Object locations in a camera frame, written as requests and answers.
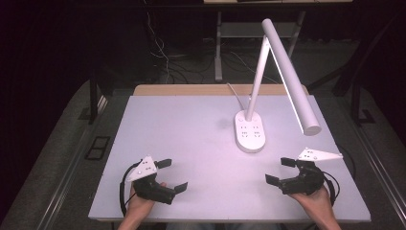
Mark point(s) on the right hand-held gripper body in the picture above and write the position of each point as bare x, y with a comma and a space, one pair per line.
308, 180

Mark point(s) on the metal floor rail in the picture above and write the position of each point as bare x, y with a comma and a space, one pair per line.
63, 188

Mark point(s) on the black metal stand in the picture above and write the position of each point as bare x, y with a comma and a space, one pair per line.
356, 102
93, 99

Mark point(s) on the person's right hand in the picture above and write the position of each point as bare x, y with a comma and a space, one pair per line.
316, 204

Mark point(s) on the person's left hand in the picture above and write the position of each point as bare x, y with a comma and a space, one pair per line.
137, 204

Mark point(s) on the grey metal stand frame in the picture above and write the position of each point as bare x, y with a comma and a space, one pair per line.
218, 64

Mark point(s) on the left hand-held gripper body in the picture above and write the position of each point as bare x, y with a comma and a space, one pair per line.
142, 169

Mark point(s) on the white desk lamp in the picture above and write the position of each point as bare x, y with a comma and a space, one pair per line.
250, 134

